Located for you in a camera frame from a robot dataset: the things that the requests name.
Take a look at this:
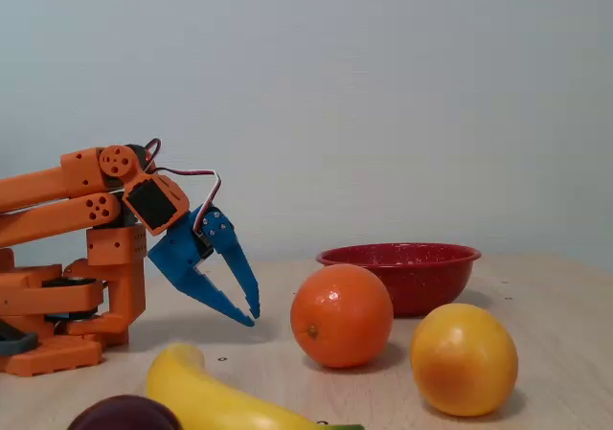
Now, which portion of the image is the red white black servo cable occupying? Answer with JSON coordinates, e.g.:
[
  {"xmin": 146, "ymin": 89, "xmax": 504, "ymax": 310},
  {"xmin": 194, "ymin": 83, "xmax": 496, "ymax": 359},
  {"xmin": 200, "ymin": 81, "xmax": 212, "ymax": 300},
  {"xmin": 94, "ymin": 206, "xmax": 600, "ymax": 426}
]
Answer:
[{"xmin": 142, "ymin": 137, "xmax": 223, "ymax": 234}]

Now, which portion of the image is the yellow plastic banana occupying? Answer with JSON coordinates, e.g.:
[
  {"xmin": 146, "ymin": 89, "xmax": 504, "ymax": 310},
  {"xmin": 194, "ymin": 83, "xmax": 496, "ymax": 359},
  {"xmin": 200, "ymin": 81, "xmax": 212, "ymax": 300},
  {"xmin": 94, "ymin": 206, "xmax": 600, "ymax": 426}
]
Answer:
[{"xmin": 145, "ymin": 342, "xmax": 365, "ymax": 430}]

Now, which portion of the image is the yellow round fruit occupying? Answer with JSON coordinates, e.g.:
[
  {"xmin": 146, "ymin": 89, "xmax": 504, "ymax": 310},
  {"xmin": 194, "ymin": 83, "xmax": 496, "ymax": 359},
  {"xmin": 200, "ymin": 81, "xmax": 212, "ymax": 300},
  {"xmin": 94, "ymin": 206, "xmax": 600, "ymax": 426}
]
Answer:
[{"xmin": 409, "ymin": 303, "xmax": 519, "ymax": 418}]

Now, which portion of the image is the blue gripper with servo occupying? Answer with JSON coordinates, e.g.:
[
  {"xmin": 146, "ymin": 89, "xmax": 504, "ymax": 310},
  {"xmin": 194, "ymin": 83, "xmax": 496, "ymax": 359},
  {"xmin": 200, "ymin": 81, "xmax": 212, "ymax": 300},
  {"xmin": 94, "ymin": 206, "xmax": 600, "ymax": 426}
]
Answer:
[{"xmin": 148, "ymin": 207, "xmax": 261, "ymax": 328}]

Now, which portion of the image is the dark grey table clamp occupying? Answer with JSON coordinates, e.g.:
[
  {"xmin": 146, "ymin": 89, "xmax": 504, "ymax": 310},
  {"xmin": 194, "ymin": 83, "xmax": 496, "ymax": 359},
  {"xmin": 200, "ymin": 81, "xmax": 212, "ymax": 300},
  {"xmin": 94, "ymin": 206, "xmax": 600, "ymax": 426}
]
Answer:
[{"xmin": 0, "ymin": 319, "xmax": 39, "ymax": 357}]

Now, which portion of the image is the orange fruit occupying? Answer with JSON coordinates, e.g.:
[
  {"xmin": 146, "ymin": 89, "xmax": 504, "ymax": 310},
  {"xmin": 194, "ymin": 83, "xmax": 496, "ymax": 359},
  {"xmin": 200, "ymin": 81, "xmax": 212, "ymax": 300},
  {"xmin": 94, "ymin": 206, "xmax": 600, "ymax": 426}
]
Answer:
[{"xmin": 290, "ymin": 263, "xmax": 395, "ymax": 370}]

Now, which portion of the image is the dark purple plum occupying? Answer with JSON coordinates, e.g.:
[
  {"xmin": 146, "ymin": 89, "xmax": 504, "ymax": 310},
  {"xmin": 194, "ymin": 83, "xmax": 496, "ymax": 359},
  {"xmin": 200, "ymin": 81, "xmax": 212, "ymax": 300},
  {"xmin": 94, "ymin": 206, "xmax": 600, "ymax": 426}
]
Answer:
[{"xmin": 66, "ymin": 395, "xmax": 184, "ymax": 430}]

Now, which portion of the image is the red speckled enamel bowl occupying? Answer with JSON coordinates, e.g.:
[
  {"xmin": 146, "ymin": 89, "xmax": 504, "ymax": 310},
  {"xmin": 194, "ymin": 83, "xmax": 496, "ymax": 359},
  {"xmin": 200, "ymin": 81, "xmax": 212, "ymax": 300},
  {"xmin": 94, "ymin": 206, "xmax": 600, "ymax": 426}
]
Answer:
[{"xmin": 315, "ymin": 242, "xmax": 483, "ymax": 319}]

